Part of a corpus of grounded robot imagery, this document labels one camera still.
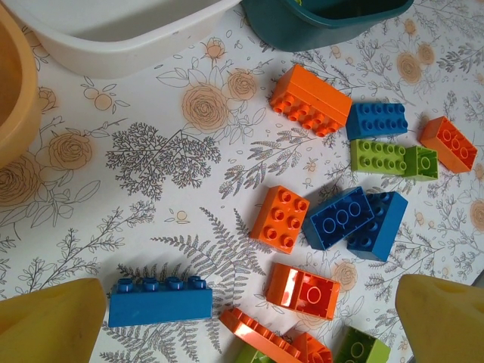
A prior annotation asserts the small orange lego brick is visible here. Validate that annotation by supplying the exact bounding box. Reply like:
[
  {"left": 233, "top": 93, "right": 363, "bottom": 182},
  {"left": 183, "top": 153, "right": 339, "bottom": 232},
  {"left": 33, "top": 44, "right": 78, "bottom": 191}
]
[{"left": 265, "top": 262, "right": 341, "bottom": 321}]

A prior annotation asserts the long blue lego brick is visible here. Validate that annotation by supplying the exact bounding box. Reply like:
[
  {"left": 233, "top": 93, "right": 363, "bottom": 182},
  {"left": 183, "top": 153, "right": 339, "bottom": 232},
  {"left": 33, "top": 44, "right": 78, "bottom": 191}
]
[
  {"left": 346, "top": 191, "right": 409, "bottom": 262},
  {"left": 107, "top": 275, "right": 213, "bottom": 328},
  {"left": 301, "top": 186, "right": 375, "bottom": 250},
  {"left": 346, "top": 102, "right": 408, "bottom": 141}
]

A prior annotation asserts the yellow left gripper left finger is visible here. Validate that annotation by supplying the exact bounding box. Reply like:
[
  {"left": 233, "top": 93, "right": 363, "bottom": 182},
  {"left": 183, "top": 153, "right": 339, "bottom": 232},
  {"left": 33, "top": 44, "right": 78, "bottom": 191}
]
[{"left": 0, "top": 278, "right": 107, "bottom": 363}]

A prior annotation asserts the long orange lego brick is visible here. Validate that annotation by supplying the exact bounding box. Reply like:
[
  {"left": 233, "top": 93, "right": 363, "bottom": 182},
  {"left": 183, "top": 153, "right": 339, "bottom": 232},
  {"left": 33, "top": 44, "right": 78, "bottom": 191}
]
[{"left": 268, "top": 64, "right": 353, "bottom": 137}]

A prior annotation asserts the white plastic bin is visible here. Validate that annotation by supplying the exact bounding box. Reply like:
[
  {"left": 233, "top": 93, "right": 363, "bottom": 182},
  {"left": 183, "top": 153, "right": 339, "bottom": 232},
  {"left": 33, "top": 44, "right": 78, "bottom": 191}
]
[{"left": 5, "top": 0, "right": 243, "bottom": 79}]

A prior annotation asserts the curved orange lego piece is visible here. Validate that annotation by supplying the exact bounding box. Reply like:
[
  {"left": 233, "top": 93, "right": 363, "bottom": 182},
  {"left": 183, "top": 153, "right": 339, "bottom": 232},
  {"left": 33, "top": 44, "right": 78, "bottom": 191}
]
[{"left": 219, "top": 307, "right": 303, "bottom": 363}]

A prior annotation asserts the long green lego brick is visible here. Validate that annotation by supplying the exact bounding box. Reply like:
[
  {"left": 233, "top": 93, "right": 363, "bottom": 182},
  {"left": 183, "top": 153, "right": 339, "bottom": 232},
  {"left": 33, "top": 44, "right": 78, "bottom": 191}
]
[
  {"left": 349, "top": 138, "right": 408, "bottom": 173},
  {"left": 236, "top": 346, "right": 281, "bottom": 363}
]

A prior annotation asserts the six-stud orange lego brick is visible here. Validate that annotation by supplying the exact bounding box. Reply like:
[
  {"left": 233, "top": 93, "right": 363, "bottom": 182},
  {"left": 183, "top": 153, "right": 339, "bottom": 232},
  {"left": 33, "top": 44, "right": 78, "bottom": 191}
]
[{"left": 249, "top": 185, "right": 311, "bottom": 255}]

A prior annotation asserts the orange plastic bin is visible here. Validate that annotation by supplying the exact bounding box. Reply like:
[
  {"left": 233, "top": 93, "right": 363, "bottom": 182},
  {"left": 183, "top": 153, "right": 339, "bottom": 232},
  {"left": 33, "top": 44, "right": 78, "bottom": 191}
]
[{"left": 0, "top": 5, "right": 42, "bottom": 167}]

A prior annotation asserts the floral patterned table cover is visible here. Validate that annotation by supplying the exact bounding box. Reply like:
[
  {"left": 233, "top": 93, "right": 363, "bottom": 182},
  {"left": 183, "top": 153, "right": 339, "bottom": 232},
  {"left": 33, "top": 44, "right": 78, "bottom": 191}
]
[{"left": 0, "top": 0, "right": 484, "bottom": 363}]

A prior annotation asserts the teal plastic bin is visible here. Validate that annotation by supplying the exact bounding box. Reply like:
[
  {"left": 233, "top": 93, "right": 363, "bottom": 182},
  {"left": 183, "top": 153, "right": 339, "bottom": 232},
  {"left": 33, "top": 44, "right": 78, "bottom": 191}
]
[{"left": 240, "top": 0, "right": 415, "bottom": 52}]

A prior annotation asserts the small green lego brick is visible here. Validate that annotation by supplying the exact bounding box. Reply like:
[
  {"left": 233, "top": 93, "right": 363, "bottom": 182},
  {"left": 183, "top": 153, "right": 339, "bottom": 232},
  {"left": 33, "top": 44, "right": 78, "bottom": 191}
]
[{"left": 400, "top": 145, "right": 439, "bottom": 179}]

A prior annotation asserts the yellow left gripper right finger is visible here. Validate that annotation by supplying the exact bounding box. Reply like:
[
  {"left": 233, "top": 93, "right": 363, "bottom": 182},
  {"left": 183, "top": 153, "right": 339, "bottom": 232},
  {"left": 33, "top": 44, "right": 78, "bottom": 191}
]
[{"left": 395, "top": 274, "right": 484, "bottom": 363}]

